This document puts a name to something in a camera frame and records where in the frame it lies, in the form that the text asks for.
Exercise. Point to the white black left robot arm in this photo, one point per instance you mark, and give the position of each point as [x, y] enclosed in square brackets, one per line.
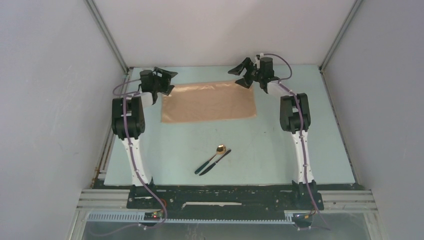
[128, 120]

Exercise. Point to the black table knife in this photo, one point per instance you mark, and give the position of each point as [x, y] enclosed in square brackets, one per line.
[215, 163]

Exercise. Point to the right aluminium corner post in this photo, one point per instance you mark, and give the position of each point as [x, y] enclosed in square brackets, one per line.
[340, 34]

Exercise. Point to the grey slotted cable duct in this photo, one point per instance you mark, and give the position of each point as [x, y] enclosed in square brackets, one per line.
[140, 217]

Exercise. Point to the aluminium front frame rail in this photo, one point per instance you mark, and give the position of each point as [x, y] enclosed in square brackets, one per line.
[334, 201]

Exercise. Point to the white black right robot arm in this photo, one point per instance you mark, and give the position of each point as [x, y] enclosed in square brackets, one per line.
[294, 110]

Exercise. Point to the peach satin napkin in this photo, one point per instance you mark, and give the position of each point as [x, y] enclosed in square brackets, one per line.
[206, 102]

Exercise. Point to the left aluminium corner post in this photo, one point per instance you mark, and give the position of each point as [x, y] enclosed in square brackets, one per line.
[104, 30]

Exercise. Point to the gold spoon dark handle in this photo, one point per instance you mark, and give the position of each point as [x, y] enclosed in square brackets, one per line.
[221, 149]

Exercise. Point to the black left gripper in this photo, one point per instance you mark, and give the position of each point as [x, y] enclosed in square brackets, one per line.
[166, 89]

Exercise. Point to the left side aluminium rail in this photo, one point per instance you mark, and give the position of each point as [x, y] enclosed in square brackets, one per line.
[104, 159]

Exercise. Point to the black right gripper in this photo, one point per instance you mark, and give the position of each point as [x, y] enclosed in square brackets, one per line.
[237, 70]

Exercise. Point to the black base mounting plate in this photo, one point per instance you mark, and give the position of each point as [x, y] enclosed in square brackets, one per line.
[277, 197]

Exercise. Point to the aluminium corner post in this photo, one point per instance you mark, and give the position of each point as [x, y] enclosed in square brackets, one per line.
[340, 34]
[104, 30]

